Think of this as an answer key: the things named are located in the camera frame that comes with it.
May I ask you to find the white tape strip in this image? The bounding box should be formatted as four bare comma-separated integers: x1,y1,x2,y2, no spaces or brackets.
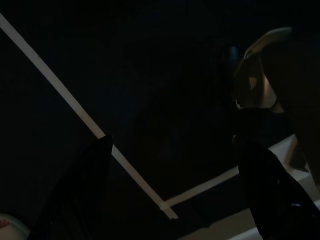
0,12,179,220
163,167,241,208

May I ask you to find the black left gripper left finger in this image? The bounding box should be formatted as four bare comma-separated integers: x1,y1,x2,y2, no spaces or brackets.
24,134,113,240

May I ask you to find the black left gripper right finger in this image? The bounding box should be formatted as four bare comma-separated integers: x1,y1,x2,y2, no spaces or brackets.
232,136,320,240

